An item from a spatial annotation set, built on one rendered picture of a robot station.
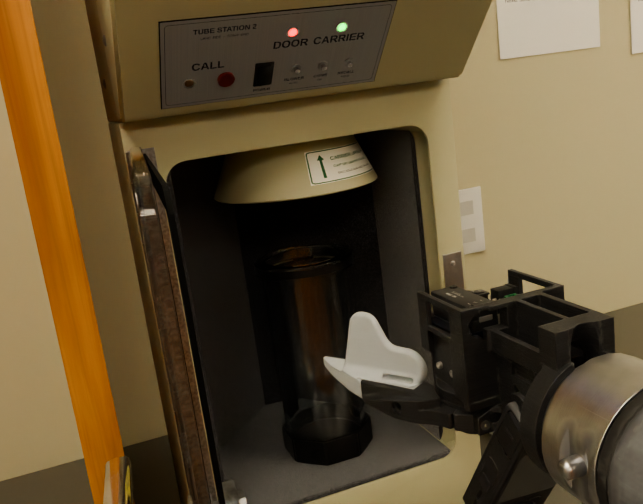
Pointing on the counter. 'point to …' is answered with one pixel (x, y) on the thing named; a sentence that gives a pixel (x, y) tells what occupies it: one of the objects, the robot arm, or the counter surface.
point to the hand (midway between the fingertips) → (412, 346)
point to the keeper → (453, 270)
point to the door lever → (121, 482)
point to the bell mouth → (294, 171)
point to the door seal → (188, 319)
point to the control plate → (270, 51)
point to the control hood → (424, 31)
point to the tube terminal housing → (413, 112)
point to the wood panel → (55, 232)
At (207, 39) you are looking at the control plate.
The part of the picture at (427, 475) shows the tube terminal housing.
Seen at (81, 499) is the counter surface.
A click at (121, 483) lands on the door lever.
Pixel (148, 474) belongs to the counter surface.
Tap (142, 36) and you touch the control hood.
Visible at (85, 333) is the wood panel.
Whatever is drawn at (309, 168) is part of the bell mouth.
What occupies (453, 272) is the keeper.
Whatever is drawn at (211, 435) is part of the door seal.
